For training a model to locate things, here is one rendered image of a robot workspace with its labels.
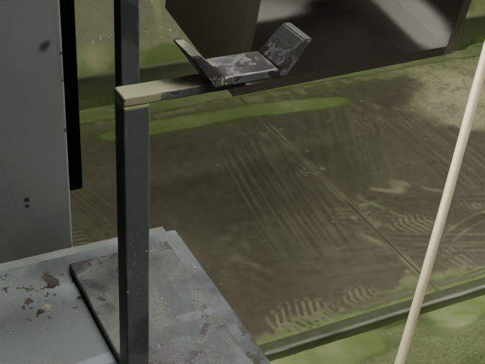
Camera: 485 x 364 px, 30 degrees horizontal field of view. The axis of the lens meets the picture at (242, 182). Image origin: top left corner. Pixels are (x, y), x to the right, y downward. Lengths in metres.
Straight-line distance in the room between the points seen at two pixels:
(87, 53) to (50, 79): 1.53
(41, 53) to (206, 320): 0.46
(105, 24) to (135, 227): 2.16
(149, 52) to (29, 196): 1.55
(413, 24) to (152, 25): 0.83
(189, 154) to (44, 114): 1.37
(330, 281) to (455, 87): 1.16
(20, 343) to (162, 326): 0.12
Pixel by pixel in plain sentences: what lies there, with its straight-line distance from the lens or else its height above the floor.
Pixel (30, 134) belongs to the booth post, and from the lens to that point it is 1.18.
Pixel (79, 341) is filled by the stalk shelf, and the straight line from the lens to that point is 0.80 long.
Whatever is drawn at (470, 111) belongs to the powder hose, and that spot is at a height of 0.68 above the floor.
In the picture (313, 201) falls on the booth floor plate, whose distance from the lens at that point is 2.36.
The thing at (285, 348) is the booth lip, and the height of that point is 0.04.
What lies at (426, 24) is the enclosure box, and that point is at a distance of 2.31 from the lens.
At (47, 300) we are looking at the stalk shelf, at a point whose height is 0.79.
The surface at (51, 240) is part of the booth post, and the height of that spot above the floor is 0.58.
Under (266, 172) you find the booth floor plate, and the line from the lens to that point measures 2.46.
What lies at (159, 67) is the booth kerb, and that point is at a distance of 2.73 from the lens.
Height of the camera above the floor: 1.33
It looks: 32 degrees down
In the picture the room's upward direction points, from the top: 4 degrees clockwise
